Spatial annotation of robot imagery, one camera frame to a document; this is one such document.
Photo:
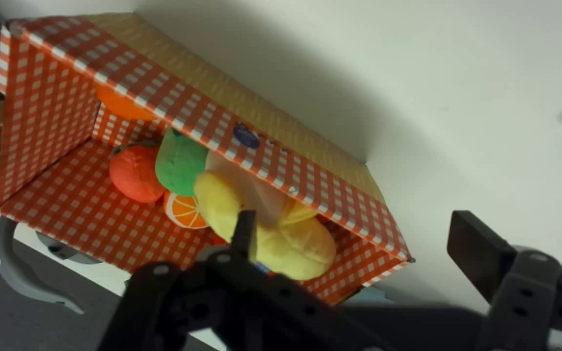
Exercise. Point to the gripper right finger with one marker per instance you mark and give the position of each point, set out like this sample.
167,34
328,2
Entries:
525,287

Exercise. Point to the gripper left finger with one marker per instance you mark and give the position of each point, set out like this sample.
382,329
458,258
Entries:
222,297

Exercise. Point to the yellow plush banana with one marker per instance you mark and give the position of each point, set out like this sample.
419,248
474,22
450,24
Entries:
291,243

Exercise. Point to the plush orange slice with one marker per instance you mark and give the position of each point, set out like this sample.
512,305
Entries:
183,212

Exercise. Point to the green plush pear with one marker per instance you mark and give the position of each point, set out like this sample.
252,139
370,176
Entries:
179,163

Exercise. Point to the red plush fruit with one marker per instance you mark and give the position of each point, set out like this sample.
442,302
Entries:
134,173

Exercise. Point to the orange checkered cardboard box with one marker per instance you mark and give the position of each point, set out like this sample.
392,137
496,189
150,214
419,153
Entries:
66,204

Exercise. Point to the grey chair armrest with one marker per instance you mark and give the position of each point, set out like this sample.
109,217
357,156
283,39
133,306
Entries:
15,268

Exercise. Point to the orange plush fruit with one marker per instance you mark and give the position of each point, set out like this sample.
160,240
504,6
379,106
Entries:
122,106

